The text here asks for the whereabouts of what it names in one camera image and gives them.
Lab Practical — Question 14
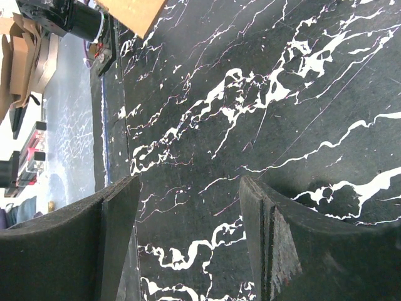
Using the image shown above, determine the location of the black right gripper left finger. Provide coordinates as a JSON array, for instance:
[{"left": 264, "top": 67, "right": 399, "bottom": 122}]
[{"left": 1, "top": 176, "right": 140, "bottom": 300}]

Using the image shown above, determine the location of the brown cardboard box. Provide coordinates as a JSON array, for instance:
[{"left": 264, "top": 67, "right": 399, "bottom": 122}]
[{"left": 95, "top": 0, "right": 167, "bottom": 39}]

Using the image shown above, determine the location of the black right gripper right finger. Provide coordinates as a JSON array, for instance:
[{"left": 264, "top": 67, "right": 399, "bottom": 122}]
[{"left": 239, "top": 176, "right": 400, "bottom": 300}]

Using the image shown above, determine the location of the crumpled brown paper pile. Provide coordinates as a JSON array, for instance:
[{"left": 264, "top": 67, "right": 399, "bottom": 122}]
[{"left": 1, "top": 13, "right": 43, "bottom": 120}]

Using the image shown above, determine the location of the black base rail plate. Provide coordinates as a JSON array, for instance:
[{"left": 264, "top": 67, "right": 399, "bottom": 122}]
[{"left": 90, "top": 21, "right": 130, "bottom": 191}]

